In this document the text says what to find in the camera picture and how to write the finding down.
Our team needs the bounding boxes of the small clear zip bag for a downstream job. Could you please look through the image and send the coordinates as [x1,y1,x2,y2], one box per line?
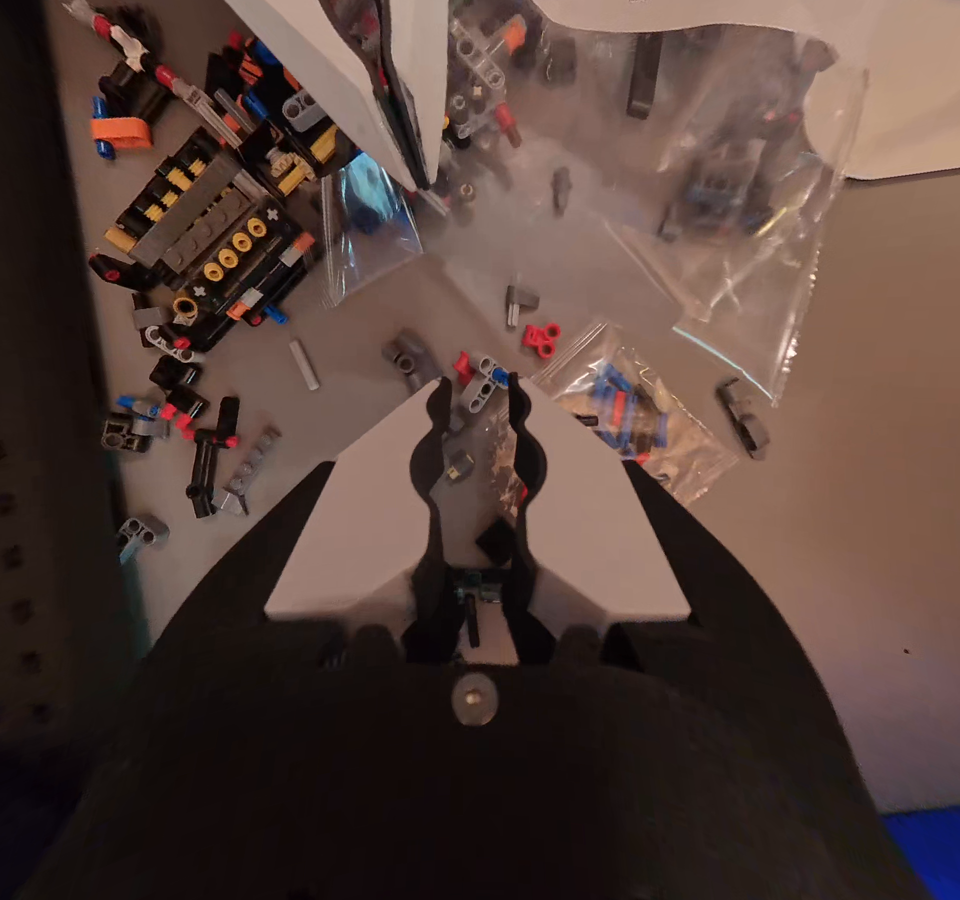
[536,322,740,507]

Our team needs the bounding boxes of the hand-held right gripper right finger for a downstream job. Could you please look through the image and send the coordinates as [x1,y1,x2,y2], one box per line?
[501,373,691,662]

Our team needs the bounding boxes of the black lego beams red pins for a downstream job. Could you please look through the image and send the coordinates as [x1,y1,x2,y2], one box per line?
[186,395,243,520]

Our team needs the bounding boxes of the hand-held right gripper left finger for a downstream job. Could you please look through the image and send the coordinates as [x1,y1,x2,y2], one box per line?
[264,377,460,661]

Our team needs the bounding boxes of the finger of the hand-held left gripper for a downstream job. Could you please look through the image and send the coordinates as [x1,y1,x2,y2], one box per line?
[346,0,451,187]
[171,0,430,190]

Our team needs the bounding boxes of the black yellow lego engine assembly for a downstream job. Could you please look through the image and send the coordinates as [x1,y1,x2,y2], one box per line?
[88,120,339,355]

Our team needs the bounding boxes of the dark grey angled lego piece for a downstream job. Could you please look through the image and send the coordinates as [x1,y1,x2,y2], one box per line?
[381,328,445,393]

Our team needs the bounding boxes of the light grey lego stick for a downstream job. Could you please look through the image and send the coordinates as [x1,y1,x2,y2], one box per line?
[288,339,321,392]

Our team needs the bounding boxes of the small grey lego axle piece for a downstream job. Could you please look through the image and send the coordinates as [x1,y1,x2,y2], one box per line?
[504,276,540,328]

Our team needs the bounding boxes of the orange lego piece blue pins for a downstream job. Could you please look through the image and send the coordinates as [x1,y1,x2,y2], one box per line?
[90,95,155,160]

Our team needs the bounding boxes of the blue storage bin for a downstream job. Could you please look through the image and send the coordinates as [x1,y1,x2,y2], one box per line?
[883,810,960,900]

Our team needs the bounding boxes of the grey two-hole lego connector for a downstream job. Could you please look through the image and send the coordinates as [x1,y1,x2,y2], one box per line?
[116,515,171,565]

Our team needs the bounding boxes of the white articulated desk stand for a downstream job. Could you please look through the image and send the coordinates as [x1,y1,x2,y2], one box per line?
[806,0,960,182]

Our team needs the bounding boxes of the grey narrow studded lego plate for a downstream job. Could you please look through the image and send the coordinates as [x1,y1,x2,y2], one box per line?
[212,425,284,518]

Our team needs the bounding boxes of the dark grey long lego connector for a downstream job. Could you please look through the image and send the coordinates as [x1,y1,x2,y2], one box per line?
[716,377,774,462]

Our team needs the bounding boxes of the black red white lego subassembly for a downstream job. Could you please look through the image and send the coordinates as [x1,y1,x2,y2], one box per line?
[62,0,219,128]

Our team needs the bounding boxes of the scattered loose lego pieces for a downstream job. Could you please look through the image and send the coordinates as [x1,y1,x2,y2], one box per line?
[101,30,526,567]

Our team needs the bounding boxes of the dark perforated panel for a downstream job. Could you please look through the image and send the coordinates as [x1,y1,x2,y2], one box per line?
[0,0,147,766]

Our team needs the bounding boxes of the black long lego piece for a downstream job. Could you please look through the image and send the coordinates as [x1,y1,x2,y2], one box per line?
[626,33,665,121]

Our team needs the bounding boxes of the light grey lego beam blue pin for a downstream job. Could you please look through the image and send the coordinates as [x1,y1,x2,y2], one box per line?
[457,354,513,413]

